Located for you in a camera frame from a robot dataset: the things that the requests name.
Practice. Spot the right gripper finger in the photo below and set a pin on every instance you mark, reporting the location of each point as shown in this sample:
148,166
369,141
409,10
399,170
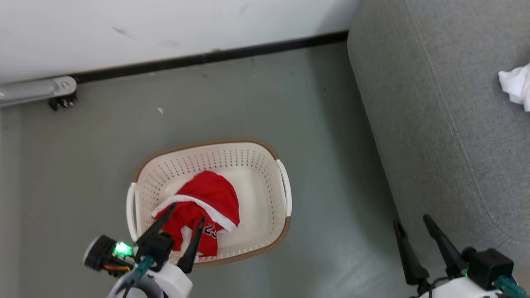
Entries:
410,258
445,248

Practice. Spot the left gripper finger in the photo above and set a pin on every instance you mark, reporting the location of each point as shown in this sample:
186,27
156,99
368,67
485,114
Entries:
162,223
193,248

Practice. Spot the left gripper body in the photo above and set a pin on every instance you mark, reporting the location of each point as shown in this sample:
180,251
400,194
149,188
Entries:
99,252

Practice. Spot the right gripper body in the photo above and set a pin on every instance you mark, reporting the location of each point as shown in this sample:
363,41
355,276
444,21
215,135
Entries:
451,290

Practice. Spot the red basketball jersey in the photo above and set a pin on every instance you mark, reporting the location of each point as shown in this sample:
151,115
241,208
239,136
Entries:
211,192

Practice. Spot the white clothing piece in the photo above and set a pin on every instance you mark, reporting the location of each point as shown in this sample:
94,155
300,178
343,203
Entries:
517,85

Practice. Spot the white perforated laundry basket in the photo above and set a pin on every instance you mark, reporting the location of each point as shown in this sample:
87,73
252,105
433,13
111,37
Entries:
256,174

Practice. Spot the grey fabric sofa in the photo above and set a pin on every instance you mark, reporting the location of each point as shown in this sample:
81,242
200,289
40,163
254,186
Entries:
434,124

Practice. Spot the black baseboard strip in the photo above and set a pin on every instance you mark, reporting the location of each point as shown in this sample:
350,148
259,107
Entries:
248,50

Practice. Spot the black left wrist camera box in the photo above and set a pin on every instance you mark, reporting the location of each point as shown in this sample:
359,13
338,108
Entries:
155,248

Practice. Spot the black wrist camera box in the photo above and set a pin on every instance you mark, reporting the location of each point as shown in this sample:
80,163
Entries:
155,248
490,265

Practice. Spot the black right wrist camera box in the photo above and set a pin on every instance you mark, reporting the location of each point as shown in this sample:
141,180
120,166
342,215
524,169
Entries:
490,265

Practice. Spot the small black rail bracket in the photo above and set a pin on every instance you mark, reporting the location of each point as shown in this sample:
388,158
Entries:
62,102

